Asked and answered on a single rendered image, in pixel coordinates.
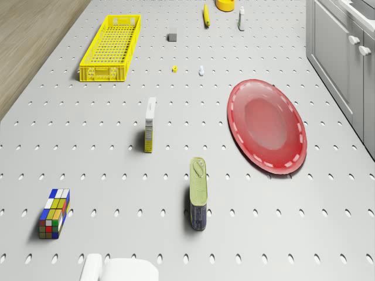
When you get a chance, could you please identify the white and yellow box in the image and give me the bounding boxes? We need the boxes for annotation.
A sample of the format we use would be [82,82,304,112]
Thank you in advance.
[144,97,157,153]

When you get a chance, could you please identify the flat-sided can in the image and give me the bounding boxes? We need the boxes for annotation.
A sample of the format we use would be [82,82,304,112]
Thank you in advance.
[189,157,209,231]

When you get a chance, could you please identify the red plate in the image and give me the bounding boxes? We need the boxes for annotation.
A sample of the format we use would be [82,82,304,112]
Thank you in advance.
[226,78,308,176]

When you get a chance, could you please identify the yellow basket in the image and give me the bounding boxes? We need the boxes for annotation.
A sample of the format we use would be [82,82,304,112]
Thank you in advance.
[79,14,142,83]

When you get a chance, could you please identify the banana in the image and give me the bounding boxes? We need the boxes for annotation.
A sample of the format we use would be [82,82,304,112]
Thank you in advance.
[203,3,212,29]

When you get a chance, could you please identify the small white bottle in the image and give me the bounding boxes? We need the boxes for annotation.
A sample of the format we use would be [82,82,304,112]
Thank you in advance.
[237,6,246,32]

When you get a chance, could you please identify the yellow bowl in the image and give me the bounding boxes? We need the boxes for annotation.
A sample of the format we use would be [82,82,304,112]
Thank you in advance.
[215,0,236,13]

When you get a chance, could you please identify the puzzle cube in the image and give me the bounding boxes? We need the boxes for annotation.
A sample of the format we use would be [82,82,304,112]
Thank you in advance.
[39,188,71,239]

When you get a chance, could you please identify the white cabinet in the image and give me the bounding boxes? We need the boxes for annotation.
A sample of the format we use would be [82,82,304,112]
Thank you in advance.
[305,0,375,163]

